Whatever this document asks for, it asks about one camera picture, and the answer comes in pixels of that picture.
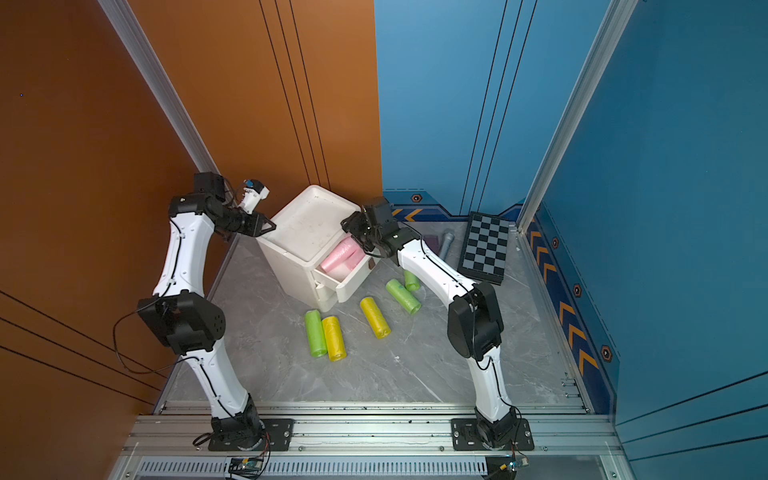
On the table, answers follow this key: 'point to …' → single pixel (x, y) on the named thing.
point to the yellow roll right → (374, 317)
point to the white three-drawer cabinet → (314, 257)
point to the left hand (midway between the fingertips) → (270, 220)
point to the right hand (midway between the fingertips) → (345, 225)
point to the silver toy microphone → (448, 238)
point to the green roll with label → (405, 297)
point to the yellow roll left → (334, 339)
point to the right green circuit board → (512, 465)
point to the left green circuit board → (245, 466)
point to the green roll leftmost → (317, 342)
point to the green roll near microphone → (412, 283)
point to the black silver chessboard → (484, 247)
